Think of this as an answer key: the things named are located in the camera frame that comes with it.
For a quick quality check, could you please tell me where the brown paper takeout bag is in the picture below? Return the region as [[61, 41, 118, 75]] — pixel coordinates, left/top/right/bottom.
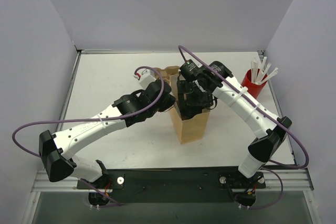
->
[[169, 73, 210, 144]]

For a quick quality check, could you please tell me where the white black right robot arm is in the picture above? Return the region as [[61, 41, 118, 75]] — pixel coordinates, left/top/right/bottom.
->
[[179, 59, 292, 178]]

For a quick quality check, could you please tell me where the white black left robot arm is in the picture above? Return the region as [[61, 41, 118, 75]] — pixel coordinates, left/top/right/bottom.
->
[[39, 80, 175, 188]]

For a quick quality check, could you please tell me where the brown pulp cup carrier stack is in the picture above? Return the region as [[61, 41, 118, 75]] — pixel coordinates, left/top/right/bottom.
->
[[154, 66, 179, 86]]

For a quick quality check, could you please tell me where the red ribbed straw cup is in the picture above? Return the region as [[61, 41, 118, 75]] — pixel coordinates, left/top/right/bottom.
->
[[241, 69, 267, 99]]

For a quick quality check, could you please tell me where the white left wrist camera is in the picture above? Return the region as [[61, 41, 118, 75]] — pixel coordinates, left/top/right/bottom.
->
[[133, 69, 156, 89]]

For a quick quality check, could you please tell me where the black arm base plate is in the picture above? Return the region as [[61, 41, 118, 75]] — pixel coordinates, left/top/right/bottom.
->
[[76, 165, 267, 207]]

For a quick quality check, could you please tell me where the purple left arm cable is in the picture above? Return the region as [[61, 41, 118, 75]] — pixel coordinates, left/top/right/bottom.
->
[[12, 66, 165, 207]]

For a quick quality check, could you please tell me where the aluminium front rail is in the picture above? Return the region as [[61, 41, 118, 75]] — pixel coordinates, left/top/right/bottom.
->
[[31, 168, 314, 193]]

